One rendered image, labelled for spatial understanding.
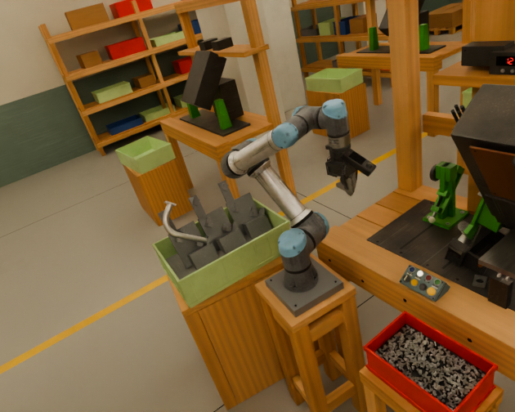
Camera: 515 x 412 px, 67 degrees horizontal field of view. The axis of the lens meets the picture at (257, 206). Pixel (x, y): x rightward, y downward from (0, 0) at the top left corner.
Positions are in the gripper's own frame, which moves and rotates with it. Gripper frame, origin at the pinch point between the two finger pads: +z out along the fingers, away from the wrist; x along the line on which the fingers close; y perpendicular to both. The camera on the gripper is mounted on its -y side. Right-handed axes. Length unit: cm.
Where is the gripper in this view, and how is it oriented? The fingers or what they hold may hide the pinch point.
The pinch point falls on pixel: (352, 193)
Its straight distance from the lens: 147.2
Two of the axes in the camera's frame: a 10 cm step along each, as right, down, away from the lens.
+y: -7.2, -2.2, 6.6
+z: 2.5, 8.0, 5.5
